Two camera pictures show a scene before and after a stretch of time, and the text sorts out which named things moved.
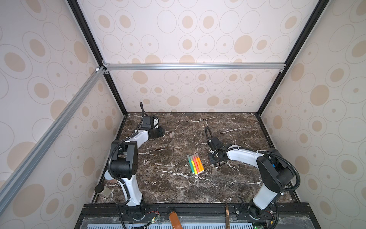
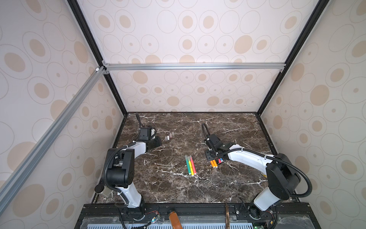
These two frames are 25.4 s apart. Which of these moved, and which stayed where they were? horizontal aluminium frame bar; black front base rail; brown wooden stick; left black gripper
Moved: left black gripper
Stayed: horizontal aluminium frame bar; brown wooden stick; black front base rail
